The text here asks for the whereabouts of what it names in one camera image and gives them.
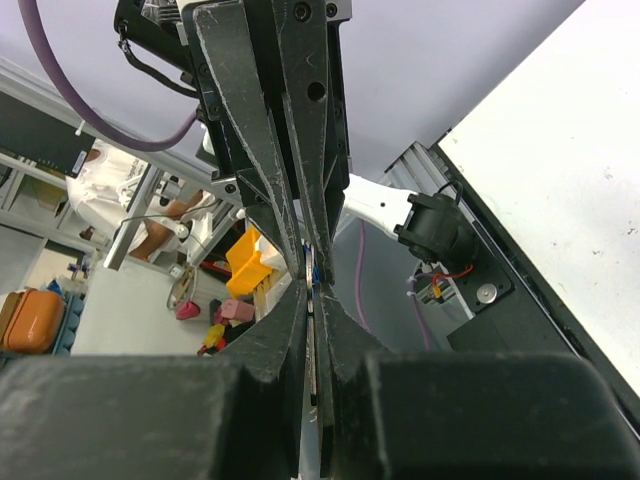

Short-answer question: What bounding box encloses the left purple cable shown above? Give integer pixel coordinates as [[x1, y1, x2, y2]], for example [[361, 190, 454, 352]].
[[17, 0, 436, 351]]

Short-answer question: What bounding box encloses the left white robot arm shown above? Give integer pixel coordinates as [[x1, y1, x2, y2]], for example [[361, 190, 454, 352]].
[[114, 1, 479, 282]]

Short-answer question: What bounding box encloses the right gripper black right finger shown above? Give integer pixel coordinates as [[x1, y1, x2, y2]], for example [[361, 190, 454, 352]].
[[313, 289, 639, 479]]

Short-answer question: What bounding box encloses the orange plastic case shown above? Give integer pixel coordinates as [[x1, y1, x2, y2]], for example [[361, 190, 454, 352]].
[[1, 289, 65, 355]]

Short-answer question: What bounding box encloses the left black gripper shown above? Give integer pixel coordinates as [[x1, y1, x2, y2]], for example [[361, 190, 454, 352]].
[[114, 1, 352, 285]]

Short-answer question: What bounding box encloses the person in white shirt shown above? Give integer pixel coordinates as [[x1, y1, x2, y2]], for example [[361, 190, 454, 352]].
[[66, 140, 215, 260]]

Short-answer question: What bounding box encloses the yellow plastic bin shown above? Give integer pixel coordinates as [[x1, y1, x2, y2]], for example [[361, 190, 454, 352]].
[[226, 226, 286, 298]]

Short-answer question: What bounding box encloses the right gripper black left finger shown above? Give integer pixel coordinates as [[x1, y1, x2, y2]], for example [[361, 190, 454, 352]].
[[1, 281, 308, 479]]

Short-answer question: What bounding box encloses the aluminium frame rail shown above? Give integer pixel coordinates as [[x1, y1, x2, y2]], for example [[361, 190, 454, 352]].
[[381, 142, 448, 194]]

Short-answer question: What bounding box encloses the blue key tag with ring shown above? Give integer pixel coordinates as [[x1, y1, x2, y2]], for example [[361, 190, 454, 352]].
[[303, 243, 320, 289]]

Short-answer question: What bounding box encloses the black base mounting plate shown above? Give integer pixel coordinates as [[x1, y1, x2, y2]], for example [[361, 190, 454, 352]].
[[428, 145, 639, 431]]

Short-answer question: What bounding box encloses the pink toy object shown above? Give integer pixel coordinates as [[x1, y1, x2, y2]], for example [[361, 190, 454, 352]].
[[175, 300, 201, 321]]

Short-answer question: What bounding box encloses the silver key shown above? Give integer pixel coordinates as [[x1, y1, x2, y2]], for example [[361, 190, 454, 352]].
[[304, 244, 324, 431]]

